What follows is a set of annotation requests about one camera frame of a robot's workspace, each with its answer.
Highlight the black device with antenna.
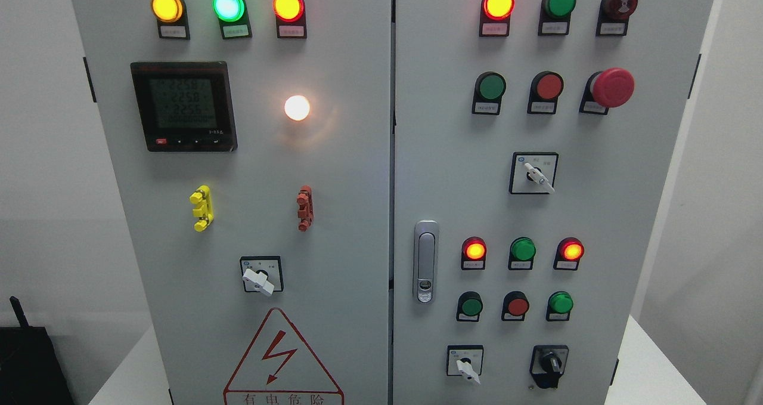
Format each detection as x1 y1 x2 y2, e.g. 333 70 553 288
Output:
1 296 74 404

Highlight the red lit light top right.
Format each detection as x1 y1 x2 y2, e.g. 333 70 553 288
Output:
479 0 515 36

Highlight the silver door latch handle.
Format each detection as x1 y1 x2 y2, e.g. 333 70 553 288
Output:
412 219 439 304

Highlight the red lit indicator light left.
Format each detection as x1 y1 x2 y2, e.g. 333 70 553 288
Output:
272 0 307 39

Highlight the black knob selector switch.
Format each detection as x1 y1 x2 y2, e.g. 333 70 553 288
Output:
529 345 569 389

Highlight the red push button upper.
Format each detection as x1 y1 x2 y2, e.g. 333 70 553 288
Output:
527 71 564 115

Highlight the black digital power meter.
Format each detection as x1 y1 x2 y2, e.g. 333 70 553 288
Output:
131 61 237 152

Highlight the green indicator light top right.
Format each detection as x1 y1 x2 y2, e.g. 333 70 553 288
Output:
538 0 576 36

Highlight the red terminal connector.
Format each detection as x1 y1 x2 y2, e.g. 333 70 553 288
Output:
295 185 314 232

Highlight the green lit indicator light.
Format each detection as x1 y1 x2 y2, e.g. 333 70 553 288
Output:
212 0 252 40

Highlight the white selector switch bottom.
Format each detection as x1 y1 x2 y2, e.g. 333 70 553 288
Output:
446 345 484 385

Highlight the green push button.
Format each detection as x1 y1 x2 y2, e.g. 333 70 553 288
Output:
472 72 507 115
455 291 484 323

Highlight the red push button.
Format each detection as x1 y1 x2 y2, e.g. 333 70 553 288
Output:
501 290 529 321
527 71 564 115

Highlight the red emergency stop button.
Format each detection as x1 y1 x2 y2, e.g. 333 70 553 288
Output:
579 67 635 115

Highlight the white selector switch upper right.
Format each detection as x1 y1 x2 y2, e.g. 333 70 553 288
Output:
509 152 559 194

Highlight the green push button upper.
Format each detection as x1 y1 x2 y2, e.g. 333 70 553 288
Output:
472 72 507 115

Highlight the white lit indicator lamp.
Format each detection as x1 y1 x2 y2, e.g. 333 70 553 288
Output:
284 95 311 120

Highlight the red high voltage warning sign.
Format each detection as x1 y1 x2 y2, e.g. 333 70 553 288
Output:
223 308 345 404

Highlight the red lit light lower left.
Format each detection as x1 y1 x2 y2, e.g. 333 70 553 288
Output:
461 236 487 271

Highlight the white selector switch left door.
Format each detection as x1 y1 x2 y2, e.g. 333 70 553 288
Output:
239 255 284 296

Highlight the red push button lower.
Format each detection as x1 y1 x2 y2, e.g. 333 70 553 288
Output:
501 290 529 321

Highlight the grey electrical control cabinet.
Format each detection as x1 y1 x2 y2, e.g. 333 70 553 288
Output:
73 0 713 404

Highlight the green indicator light lower middle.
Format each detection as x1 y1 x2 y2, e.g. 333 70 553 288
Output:
507 237 536 271

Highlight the yellow terminal connector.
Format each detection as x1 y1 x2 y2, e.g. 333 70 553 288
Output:
189 185 213 232

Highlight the yellow indicator light top left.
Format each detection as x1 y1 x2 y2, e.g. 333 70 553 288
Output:
151 0 189 40

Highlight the red indicator light lower right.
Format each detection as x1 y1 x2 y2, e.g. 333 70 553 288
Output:
553 237 584 271

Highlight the dark red buzzer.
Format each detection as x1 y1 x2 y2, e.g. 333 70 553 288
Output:
596 0 638 36

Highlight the white selector switch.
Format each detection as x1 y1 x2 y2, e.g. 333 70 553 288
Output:
446 345 484 385
509 152 559 194

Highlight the green push button lower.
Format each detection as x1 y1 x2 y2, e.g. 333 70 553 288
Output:
455 291 484 323

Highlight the green indicator light bottom right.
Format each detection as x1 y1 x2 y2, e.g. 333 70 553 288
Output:
545 291 575 321

